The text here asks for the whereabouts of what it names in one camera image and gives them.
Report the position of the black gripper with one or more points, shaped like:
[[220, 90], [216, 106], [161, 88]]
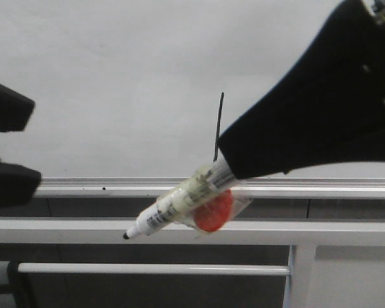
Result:
[[328, 109]]

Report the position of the white horizontal rod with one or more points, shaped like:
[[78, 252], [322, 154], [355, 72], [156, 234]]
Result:
[[159, 269]]

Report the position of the white whiteboard marker pen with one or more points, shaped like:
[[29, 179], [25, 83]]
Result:
[[208, 182]]

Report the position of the whiteboard with aluminium tray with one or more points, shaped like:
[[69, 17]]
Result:
[[127, 90]]

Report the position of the white metal stand frame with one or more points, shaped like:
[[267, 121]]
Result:
[[333, 263]]

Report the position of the red round magnet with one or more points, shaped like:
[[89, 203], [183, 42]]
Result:
[[211, 216]]

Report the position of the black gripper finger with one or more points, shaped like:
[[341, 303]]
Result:
[[17, 184], [15, 110]]

